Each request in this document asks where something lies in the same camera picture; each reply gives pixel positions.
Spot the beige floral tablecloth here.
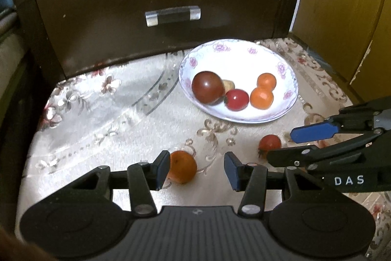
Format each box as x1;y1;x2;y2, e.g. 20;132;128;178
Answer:
17;37;391;261

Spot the orange cherry tomato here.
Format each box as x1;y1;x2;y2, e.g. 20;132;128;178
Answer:
166;150;198;184
257;73;277;91
250;87;274;110

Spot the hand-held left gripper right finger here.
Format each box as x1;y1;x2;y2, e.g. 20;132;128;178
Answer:
224;152;322;217

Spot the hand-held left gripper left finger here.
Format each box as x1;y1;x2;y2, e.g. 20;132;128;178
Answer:
70;150;171;217

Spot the dark wooden nightstand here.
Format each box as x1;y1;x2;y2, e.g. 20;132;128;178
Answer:
11;0;306;82

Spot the red oval cherry tomato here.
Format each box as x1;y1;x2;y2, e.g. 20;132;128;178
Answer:
225;89;250;112

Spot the dark wooden drawer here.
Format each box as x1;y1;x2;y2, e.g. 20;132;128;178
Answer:
36;0;290;79

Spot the white floral plate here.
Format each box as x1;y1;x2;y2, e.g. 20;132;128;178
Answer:
179;39;299;124

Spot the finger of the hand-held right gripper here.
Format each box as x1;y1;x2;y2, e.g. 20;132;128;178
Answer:
290;96;391;144
267;130;386;170

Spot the light wooden wardrobe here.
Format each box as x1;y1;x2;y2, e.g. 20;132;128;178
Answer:
290;0;391;104

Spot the red round cherry tomato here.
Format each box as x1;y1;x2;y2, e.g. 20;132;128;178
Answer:
257;134;282;159

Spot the silver drawer handle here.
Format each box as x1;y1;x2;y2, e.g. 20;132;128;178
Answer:
145;5;202;27

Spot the dark purple cherry tomato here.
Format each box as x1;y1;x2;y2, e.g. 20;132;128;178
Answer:
191;71;226;106

